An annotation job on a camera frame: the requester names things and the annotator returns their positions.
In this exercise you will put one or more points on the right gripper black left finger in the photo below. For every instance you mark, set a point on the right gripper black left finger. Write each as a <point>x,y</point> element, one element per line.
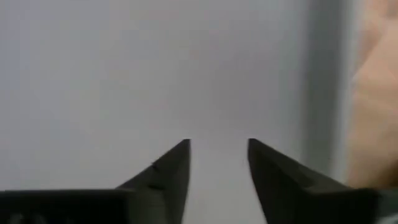
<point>164,186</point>

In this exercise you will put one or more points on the grey plastic tray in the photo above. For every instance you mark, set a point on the grey plastic tray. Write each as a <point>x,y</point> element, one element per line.
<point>124,77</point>

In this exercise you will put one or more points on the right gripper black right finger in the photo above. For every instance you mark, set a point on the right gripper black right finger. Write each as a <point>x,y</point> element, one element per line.
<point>280,186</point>

